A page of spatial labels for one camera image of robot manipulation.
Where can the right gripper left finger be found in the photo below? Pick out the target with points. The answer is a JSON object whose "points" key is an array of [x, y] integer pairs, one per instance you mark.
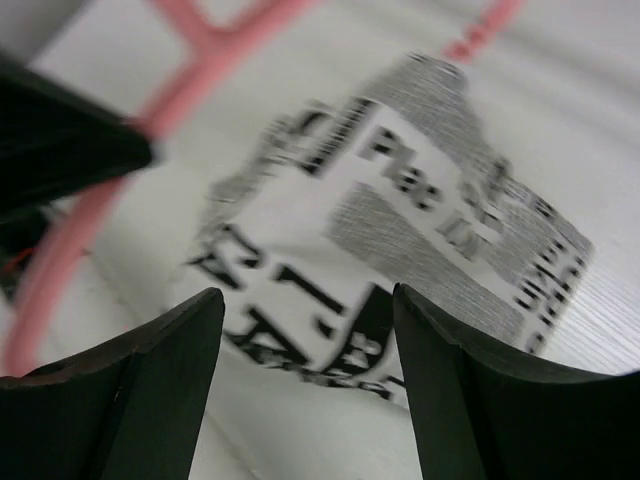
{"points": [[129, 408]]}

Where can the newspaper print trousers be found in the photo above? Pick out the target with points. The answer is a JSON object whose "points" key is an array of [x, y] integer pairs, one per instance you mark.
{"points": [[308, 238]]}

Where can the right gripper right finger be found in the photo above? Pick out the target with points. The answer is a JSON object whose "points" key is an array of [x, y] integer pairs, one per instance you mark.
{"points": [[482, 409]]}

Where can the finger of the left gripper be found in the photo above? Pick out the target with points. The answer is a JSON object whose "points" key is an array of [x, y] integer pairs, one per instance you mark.
{"points": [[55, 143]]}

